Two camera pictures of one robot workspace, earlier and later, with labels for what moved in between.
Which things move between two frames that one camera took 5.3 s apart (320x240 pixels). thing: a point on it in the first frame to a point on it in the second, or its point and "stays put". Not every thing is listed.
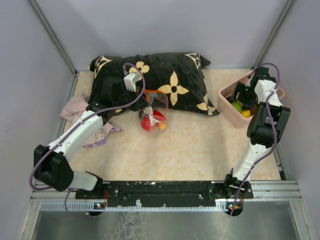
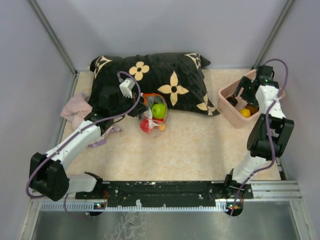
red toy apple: [145, 123] stays put
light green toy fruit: [238, 105] to [158, 110]
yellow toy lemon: [246, 113] stays put
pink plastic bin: [231, 117] stays put
